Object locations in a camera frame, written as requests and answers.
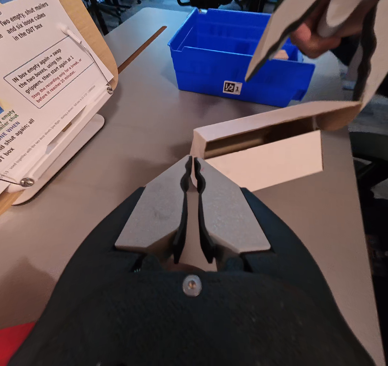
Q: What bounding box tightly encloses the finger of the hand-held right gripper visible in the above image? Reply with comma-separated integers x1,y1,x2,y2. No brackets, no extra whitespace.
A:
353,0,388,110
245,0,322,82

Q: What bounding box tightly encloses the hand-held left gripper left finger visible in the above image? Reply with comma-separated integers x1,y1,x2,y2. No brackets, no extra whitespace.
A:
115,155,193,264

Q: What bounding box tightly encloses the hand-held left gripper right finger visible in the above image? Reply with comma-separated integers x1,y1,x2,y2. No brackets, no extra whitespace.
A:
193,157,271,264

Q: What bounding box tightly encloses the white cardboard box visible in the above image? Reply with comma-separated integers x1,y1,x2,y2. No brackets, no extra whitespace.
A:
190,101,363,193

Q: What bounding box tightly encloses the blue plastic bin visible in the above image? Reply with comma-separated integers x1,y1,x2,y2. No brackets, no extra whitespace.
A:
168,8,316,107

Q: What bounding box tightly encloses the person's right hand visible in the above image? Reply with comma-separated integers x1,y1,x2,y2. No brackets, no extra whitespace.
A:
291,18,345,59

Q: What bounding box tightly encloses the dark chair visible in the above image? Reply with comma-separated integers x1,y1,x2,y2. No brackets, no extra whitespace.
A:
349,130,388,197

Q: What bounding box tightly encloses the red flat object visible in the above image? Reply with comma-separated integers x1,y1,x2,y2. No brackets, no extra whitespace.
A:
0,321,35,366

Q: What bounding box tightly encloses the printed instruction sheet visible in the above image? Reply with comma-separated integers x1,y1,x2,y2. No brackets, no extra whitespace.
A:
0,0,115,194

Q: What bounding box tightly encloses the wooden document stand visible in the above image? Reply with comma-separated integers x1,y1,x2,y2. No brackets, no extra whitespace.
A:
0,0,119,216

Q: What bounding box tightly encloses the wire page holder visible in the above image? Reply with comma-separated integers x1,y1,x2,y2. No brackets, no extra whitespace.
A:
57,23,114,95
0,177,34,188

